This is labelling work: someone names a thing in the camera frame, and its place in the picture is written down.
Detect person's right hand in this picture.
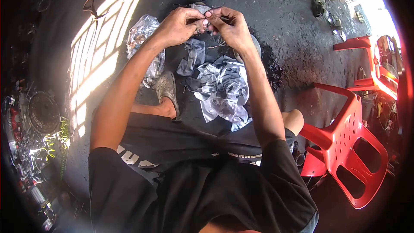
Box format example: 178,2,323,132
204,6,254,52

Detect person's left hand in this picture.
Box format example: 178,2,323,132
155,7,209,47

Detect person's right fingers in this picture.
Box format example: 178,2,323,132
218,12,240,28

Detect person's right thumb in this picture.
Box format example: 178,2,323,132
205,11,224,35

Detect person's left index finger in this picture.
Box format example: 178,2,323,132
184,7,207,17

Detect person's right index finger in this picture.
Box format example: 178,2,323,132
212,6,237,17

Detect small grey cloth piece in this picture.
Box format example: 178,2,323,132
190,3,213,34

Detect dark grey rag strip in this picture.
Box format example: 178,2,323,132
176,38,206,77

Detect round metal bowl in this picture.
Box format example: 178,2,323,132
234,34,262,64

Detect clear plastic bag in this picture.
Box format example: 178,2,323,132
126,14,166,88

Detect pile of grey rags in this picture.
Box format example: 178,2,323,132
185,55,253,132

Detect person's legs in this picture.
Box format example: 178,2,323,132
131,71,304,136

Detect row of metal engine parts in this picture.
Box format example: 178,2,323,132
299,0,343,31

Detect red plastic chair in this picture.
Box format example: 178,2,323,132
299,83,389,209
333,36,401,100

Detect person's body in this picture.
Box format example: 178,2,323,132
88,113,319,233

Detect engine with clutch disc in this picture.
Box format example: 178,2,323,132
2,84,72,195

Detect orange handled pliers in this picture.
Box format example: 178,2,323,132
83,0,109,20

